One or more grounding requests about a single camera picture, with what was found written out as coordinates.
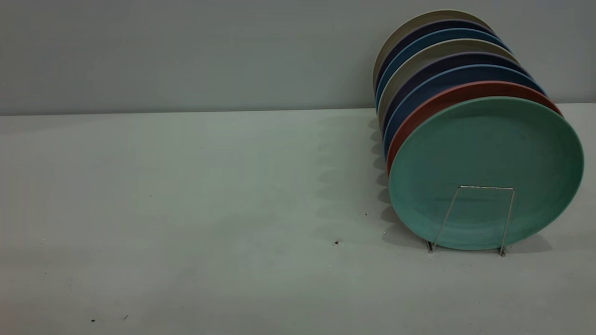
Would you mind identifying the blue plate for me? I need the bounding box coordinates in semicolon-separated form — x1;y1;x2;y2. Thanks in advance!
383;64;546;157
375;27;512;111

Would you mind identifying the metal wire plate rack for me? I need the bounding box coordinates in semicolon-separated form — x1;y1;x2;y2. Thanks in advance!
426;185;516;257

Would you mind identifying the red plate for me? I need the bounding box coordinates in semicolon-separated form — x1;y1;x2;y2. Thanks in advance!
386;80;564;176

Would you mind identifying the purple plate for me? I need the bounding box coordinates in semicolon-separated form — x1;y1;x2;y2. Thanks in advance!
380;51;532;136
374;18;498;96

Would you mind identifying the beige plate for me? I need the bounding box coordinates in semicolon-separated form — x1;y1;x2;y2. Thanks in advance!
378;38;520;127
372;9;495;91

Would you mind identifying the green plate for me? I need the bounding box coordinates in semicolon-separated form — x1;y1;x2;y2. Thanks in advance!
388;96;585;251

